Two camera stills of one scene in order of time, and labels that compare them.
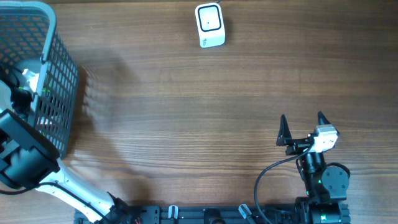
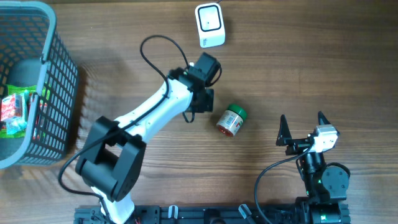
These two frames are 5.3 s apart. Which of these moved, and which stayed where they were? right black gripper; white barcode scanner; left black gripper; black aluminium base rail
Moved: left black gripper
Stayed: black aluminium base rail; right black gripper; white barcode scanner
